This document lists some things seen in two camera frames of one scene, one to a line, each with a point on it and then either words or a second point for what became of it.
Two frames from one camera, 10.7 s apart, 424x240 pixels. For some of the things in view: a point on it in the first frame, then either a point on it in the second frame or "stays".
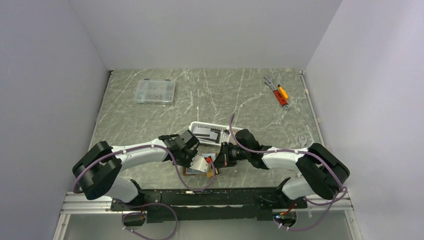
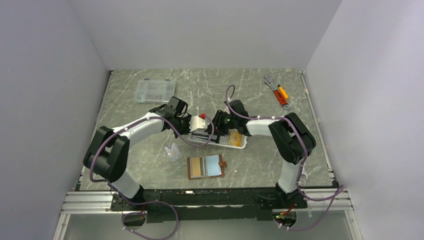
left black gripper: x=192 y=152 → x=187 y=118
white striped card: x=207 y=134 stays
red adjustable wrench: x=282 y=100 stays
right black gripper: x=223 y=159 → x=216 y=127
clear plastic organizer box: x=154 y=91 stays
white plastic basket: x=212 y=134 stays
